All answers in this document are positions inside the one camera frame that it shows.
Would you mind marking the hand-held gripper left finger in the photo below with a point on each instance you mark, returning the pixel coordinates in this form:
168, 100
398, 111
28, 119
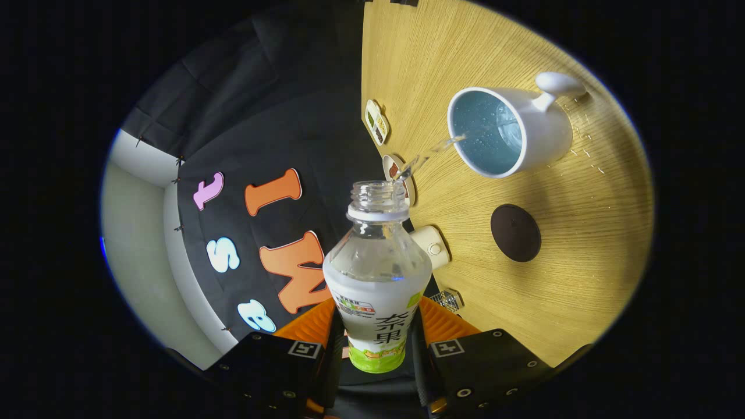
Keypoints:
334, 378

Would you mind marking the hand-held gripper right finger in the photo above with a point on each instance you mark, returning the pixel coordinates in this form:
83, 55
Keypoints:
422, 372

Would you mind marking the clear bottle white green label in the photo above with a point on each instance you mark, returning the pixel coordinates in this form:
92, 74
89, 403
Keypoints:
375, 308

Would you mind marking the dark brown round coaster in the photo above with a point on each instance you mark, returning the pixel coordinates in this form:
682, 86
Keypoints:
515, 233

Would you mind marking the clear juice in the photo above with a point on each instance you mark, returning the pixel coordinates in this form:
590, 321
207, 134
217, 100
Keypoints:
430, 154

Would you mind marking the white toaster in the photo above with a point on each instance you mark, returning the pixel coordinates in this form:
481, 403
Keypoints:
428, 244

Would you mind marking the red meat slices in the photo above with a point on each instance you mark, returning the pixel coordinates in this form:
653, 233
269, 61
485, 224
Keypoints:
394, 170

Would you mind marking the white round plate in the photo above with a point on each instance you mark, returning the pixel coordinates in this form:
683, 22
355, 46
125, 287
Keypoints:
387, 160

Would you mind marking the white divided grain dish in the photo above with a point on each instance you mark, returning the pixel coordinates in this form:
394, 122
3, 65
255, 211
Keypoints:
376, 122

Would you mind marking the black backdrop cloth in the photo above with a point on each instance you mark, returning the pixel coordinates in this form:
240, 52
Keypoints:
279, 116

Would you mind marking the wooden table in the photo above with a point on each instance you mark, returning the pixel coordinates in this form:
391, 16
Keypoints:
465, 46

